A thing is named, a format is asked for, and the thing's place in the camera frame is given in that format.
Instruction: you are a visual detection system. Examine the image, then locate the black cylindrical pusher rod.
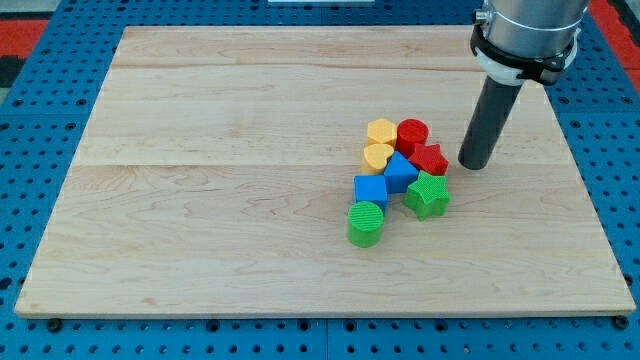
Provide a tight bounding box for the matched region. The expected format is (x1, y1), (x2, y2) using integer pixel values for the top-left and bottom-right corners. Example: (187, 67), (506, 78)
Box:
(458, 76), (521, 170)

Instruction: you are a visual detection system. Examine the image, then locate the green cylinder block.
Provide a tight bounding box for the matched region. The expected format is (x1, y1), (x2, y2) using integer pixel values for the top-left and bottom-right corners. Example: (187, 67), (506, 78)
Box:
(347, 201), (384, 248)

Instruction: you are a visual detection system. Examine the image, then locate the blue cube block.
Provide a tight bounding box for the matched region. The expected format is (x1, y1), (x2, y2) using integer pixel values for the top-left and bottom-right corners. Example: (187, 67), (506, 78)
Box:
(352, 175), (389, 213)

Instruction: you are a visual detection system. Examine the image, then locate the red cylinder block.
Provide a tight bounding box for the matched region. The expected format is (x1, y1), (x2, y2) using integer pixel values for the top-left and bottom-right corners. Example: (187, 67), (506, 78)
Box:
(395, 118), (429, 158)

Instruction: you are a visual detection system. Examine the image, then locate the yellow heart block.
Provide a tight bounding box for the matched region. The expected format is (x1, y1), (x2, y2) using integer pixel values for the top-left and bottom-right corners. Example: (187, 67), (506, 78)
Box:
(361, 144), (394, 175)

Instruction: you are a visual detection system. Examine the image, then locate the blue pentagon block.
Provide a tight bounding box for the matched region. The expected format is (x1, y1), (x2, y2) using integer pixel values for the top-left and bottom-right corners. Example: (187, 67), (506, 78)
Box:
(383, 151), (419, 194)

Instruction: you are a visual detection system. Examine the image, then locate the green star block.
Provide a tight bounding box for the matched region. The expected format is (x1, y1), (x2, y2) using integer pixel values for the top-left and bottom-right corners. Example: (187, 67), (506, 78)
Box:
(404, 171), (450, 221)

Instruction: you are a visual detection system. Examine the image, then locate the wooden board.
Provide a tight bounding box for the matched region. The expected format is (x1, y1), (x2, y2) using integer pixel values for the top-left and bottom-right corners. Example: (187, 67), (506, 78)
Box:
(15, 26), (636, 319)

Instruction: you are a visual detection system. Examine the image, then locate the red star block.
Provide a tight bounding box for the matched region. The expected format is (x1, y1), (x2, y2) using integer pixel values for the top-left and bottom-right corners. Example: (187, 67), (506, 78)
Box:
(409, 143), (449, 176)

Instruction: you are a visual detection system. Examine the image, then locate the yellow hexagon block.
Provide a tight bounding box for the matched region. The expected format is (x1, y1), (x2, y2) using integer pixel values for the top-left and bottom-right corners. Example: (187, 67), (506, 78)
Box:
(366, 118), (397, 147)

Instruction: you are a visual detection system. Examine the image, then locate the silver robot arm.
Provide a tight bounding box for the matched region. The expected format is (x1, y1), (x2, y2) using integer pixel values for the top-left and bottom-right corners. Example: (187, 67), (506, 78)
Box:
(473, 0), (590, 58)

